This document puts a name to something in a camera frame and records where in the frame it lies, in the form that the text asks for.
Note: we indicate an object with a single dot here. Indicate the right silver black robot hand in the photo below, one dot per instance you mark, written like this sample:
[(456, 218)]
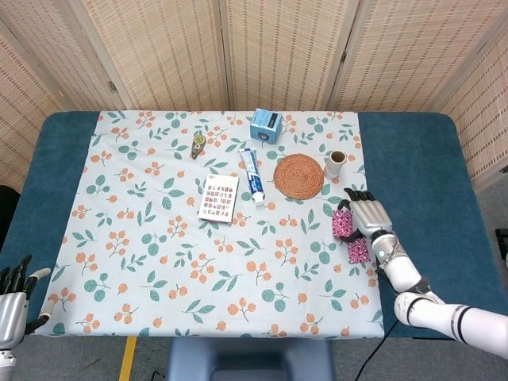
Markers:
[(371, 218)]

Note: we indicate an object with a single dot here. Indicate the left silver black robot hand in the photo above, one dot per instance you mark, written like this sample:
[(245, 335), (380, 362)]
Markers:
[(12, 317)]

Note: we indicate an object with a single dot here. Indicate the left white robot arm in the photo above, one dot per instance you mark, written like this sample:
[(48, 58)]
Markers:
[(6, 363)]

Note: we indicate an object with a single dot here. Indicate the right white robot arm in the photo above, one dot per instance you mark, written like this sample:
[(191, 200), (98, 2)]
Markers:
[(405, 270)]

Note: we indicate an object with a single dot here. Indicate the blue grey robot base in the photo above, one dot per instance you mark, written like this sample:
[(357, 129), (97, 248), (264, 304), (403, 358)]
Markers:
[(250, 359)]

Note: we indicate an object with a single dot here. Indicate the teal table cover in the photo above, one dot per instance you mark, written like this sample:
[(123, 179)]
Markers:
[(416, 178)]

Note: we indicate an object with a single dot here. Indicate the small white cup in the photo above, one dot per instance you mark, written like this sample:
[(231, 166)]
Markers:
[(333, 168)]

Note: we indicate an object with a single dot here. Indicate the round orange woven coaster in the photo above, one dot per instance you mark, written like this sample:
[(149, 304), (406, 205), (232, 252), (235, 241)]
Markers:
[(298, 177)]

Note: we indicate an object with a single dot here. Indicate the black rounded object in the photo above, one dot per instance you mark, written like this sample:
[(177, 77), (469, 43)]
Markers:
[(7, 214)]

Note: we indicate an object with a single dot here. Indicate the yellow floor tape strip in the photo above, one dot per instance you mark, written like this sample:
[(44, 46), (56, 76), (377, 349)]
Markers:
[(128, 359)]

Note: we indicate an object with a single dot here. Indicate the white blue toothpaste tube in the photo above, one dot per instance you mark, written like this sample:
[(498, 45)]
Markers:
[(252, 176)]

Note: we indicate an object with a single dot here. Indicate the black equipment piece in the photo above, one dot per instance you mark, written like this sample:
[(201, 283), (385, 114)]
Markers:
[(503, 244)]

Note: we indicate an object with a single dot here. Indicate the light blue cardboard box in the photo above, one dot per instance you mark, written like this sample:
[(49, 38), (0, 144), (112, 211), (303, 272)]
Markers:
[(265, 125)]

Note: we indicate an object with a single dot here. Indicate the white sticker booklet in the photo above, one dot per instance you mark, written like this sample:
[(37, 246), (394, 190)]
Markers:
[(217, 198)]

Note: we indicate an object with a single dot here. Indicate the woven bamboo screen panel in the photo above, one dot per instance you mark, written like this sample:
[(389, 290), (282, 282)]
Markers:
[(285, 51), (20, 119), (484, 111), (405, 51), (158, 51)]

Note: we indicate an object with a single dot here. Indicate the small metal screen hinge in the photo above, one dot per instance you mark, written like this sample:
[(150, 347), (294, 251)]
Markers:
[(343, 56), (112, 87)]

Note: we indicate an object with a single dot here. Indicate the floral print tablecloth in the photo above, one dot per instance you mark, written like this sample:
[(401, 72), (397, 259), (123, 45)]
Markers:
[(158, 222)]

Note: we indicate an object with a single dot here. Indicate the olive correction tape dispenser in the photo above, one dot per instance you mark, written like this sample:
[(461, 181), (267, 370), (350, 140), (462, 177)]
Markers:
[(197, 146)]

